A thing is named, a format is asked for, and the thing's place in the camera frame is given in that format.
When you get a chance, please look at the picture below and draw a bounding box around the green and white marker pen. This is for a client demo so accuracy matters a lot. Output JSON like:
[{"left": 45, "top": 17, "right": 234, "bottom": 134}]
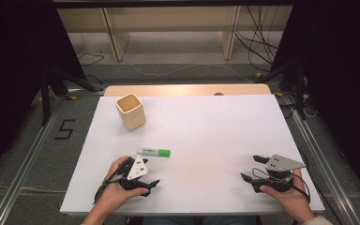
[{"left": 136, "top": 146, "right": 172, "bottom": 158}]

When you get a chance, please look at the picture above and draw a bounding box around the black metal stand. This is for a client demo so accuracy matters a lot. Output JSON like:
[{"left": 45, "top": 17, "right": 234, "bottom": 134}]
[
  {"left": 38, "top": 66, "right": 105, "bottom": 127},
  {"left": 255, "top": 61, "right": 308, "bottom": 122}
]

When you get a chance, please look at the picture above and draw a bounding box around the person's left hand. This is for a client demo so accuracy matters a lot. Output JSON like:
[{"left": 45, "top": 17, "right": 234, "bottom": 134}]
[{"left": 94, "top": 156, "right": 150, "bottom": 218}]

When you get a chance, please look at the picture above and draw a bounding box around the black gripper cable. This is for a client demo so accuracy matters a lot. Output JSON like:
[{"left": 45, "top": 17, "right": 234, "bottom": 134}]
[
  {"left": 93, "top": 158, "right": 133, "bottom": 205},
  {"left": 290, "top": 172, "right": 312, "bottom": 202}
]

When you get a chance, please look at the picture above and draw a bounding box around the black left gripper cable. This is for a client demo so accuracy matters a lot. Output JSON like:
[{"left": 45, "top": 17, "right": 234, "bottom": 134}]
[{"left": 93, "top": 158, "right": 133, "bottom": 205}]

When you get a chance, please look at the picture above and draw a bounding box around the aluminium floor rail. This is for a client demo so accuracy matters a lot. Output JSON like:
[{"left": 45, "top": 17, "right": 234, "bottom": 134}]
[
  {"left": 0, "top": 93, "right": 73, "bottom": 225},
  {"left": 277, "top": 92, "right": 360, "bottom": 225}
]

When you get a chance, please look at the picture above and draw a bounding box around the person's right hand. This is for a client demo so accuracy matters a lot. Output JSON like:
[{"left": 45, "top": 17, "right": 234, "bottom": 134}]
[{"left": 259, "top": 168, "right": 316, "bottom": 224}]

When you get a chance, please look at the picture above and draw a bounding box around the light wooden furniture frame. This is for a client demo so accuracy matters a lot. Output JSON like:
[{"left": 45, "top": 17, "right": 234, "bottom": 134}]
[{"left": 55, "top": 5, "right": 294, "bottom": 63}]

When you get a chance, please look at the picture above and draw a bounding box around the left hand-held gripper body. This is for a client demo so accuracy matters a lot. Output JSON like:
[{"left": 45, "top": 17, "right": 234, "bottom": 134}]
[{"left": 117, "top": 155, "right": 150, "bottom": 191}]

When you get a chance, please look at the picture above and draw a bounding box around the bundle of black cables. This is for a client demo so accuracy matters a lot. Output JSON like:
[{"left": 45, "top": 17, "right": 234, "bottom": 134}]
[{"left": 234, "top": 5, "right": 279, "bottom": 66}]

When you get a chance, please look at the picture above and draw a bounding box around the square wooden pen holder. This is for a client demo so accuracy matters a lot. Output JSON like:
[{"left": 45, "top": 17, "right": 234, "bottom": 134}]
[{"left": 114, "top": 93, "right": 147, "bottom": 131}]

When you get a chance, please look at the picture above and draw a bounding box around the white floor cable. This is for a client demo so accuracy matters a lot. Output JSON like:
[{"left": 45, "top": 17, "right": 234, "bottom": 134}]
[{"left": 127, "top": 61, "right": 255, "bottom": 84}]

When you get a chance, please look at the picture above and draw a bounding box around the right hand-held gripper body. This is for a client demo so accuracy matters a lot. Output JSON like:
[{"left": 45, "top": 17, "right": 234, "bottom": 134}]
[{"left": 250, "top": 154, "right": 307, "bottom": 193}]

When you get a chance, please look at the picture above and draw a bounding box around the dark curtain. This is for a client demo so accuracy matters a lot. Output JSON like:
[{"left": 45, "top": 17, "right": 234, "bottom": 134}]
[
  {"left": 270, "top": 0, "right": 360, "bottom": 198},
  {"left": 0, "top": 0, "right": 87, "bottom": 186}
]

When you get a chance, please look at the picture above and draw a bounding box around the thin black floor cable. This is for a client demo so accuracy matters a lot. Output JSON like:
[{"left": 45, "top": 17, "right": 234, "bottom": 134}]
[{"left": 77, "top": 52, "right": 106, "bottom": 68}]

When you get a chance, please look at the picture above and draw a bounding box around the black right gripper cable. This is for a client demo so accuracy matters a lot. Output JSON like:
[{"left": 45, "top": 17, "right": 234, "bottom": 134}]
[{"left": 290, "top": 172, "right": 312, "bottom": 202}]

